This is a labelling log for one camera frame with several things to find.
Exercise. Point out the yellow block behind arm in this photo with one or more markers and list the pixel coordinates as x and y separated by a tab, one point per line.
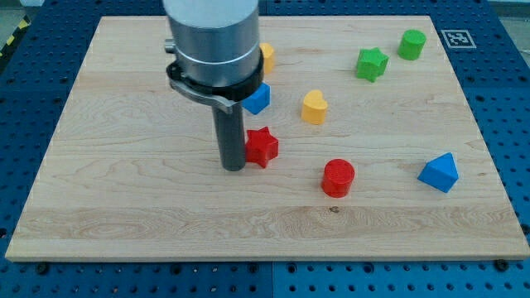
269	57

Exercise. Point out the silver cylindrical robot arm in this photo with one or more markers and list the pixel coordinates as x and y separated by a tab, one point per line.
216	46

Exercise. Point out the yellow heart block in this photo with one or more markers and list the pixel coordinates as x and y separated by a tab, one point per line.
314	107

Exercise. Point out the red star block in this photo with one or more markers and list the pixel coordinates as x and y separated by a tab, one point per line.
261	146

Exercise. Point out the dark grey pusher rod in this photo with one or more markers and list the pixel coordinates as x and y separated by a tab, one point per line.
230	137

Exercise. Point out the blue cube block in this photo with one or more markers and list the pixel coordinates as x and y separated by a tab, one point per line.
259	100

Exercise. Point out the red cylinder block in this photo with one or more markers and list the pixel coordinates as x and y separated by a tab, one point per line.
338	177

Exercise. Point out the light wooden board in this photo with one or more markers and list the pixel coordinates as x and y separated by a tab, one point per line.
132	173

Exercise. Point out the green star block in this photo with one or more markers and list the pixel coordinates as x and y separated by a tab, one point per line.
371	64

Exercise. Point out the blue triangular prism block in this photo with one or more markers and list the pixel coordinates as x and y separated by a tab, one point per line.
440	173

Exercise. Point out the green cylinder block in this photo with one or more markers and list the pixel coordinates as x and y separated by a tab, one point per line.
411	44

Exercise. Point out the white fiducial marker tag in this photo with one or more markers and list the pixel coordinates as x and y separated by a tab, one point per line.
458	39

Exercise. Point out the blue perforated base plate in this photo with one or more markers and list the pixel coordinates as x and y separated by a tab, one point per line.
37	81

